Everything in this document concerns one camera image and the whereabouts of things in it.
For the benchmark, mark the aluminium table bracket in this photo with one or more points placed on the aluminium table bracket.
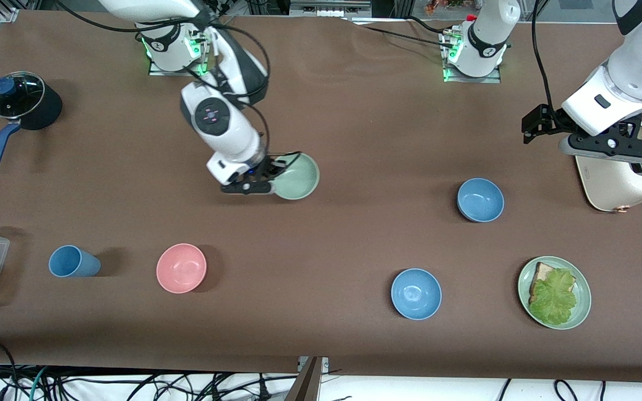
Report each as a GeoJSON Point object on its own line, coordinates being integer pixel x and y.
{"type": "Point", "coordinates": [307, 381]}

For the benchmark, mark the blue cup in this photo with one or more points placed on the blue cup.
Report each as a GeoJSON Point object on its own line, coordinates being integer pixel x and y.
{"type": "Point", "coordinates": [73, 262]}

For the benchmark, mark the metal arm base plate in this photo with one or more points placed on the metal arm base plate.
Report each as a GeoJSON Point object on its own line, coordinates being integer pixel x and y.
{"type": "Point", "coordinates": [448, 69]}
{"type": "Point", "coordinates": [205, 65]}

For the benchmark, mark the light green bowl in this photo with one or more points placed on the light green bowl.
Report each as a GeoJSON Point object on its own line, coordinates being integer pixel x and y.
{"type": "Point", "coordinates": [301, 178]}

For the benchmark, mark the cream white toaster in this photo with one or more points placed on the cream white toaster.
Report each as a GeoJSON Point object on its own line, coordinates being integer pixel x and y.
{"type": "Point", "coordinates": [616, 186]}

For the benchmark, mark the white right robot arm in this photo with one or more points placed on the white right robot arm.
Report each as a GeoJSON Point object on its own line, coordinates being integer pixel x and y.
{"type": "Point", "coordinates": [220, 120]}

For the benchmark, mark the pink bowl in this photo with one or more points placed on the pink bowl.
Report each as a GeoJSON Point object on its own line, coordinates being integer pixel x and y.
{"type": "Point", "coordinates": [181, 268]}

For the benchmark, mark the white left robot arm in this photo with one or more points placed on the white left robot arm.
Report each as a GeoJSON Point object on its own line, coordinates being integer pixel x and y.
{"type": "Point", "coordinates": [638, 67]}

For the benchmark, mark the grey power strip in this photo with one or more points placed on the grey power strip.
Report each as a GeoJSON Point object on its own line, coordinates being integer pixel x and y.
{"type": "Point", "coordinates": [329, 6]}

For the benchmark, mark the white bread slice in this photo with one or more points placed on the white bread slice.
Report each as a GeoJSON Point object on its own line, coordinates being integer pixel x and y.
{"type": "Point", "coordinates": [543, 274]}

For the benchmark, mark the light green plate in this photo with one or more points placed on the light green plate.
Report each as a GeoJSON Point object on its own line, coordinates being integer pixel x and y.
{"type": "Point", "coordinates": [583, 298]}

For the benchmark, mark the green lettuce leaf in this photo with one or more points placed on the green lettuce leaf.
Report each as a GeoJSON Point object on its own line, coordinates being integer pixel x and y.
{"type": "Point", "coordinates": [555, 298]}

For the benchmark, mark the blue bowl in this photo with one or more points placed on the blue bowl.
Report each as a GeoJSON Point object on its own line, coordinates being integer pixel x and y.
{"type": "Point", "coordinates": [480, 199]}
{"type": "Point", "coordinates": [416, 294]}

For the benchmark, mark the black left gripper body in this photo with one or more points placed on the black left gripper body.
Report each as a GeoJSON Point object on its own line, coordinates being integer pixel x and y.
{"type": "Point", "coordinates": [550, 120]}

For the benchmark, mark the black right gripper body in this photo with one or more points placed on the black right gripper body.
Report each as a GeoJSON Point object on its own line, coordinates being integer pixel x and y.
{"type": "Point", "coordinates": [270, 166]}

